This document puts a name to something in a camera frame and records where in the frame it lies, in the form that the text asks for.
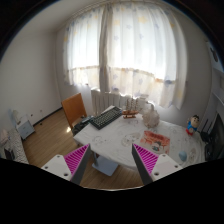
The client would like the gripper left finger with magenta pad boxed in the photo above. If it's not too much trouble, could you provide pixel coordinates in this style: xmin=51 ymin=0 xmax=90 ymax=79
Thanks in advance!
xmin=42 ymin=144 xmax=91 ymax=185

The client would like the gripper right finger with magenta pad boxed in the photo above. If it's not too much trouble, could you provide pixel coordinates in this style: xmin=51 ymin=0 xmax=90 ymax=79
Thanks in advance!
xmin=132 ymin=144 xmax=182 ymax=185

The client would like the light blue computer mouse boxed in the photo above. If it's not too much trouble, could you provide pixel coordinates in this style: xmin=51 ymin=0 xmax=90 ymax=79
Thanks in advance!
xmin=179 ymin=151 xmax=187 ymax=162

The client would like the white patterned tablecloth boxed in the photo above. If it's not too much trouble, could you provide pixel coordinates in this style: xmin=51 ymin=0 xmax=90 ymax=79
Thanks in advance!
xmin=74 ymin=114 xmax=205 ymax=169

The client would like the white plush bag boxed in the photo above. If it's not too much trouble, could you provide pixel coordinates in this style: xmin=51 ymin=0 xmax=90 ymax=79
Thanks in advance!
xmin=142 ymin=105 xmax=160 ymax=128

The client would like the black computer keyboard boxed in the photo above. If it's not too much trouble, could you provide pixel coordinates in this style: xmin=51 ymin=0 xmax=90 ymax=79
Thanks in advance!
xmin=90 ymin=107 xmax=122 ymax=130

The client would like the orange wooden chair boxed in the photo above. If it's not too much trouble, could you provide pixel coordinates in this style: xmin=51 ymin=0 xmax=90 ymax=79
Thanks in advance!
xmin=61 ymin=93 xmax=87 ymax=128

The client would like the small white bedside cabinet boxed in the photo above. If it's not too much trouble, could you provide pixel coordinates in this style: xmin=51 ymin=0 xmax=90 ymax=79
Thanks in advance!
xmin=16 ymin=115 xmax=35 ymax=140

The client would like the cartoon boy figurine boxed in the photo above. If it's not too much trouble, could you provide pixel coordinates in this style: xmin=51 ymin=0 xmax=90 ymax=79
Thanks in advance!
xmin=186 ymin=115 xmax=199 ymax=136

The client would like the wooden model sailing ship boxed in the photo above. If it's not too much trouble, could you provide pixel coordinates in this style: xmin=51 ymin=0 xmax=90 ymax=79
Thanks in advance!
xmin=122 ymin=98 xmax=139 ymax=119

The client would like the white radiator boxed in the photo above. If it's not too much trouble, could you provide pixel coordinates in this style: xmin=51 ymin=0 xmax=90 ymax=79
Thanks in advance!
xmin=91 ymin=89 xmax=130 ymax=115

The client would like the right white sheer curtain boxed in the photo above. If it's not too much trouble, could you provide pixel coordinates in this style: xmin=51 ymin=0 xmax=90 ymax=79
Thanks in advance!
xmin=99 ymin=1 xmax=187 ymax=108

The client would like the white sheer curtain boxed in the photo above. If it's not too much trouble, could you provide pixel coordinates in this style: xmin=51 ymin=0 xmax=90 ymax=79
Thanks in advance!
xmin=99 ymin=1 xmax=187 ymax=108
xmin=63 ymin=7 xmax=104 ymax=87

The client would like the left white sheer curtain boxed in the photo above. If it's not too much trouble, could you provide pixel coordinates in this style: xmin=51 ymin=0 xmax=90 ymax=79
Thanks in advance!
xmin=63 ymin=7 xmax=104 ymax=87

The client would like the blue table pedestal base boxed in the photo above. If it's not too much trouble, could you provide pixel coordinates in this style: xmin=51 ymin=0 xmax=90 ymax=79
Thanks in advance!
xmin=92 ymin=153 xmax=118 ymax=176

